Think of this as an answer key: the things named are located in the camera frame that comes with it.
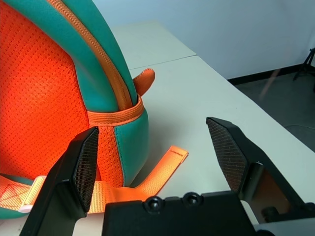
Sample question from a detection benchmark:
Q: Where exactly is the teal and orange backpack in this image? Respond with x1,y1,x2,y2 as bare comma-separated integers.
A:
0,0,189,220

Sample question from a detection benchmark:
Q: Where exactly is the black tripod stand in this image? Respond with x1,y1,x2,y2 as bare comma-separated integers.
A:
292,47,315,93

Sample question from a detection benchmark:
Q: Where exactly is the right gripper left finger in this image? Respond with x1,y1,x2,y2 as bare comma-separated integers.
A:
21,126,100,236

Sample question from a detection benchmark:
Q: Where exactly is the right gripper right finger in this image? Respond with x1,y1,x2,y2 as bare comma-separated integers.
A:
206,117,315,222

